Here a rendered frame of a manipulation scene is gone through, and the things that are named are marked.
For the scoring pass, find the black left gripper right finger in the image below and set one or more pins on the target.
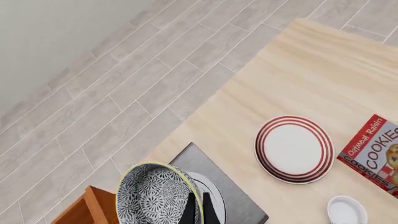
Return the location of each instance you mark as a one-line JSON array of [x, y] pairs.
[[211, 213]]

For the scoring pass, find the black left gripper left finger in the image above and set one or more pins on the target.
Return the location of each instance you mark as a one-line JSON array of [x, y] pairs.
[[192, 212]]

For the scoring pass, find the wooden cabinet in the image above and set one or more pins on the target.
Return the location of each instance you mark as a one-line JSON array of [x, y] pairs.
[[90, 207]]

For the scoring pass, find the white plate with red rings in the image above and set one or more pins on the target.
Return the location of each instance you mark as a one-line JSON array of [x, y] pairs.
[[293, 149]]

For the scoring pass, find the small white ramekin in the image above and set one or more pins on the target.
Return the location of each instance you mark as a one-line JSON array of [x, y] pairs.
[[346, 210]]

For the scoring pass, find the oatmeal raisin cookies box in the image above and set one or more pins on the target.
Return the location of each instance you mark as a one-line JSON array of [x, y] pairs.
[[373, 158]]

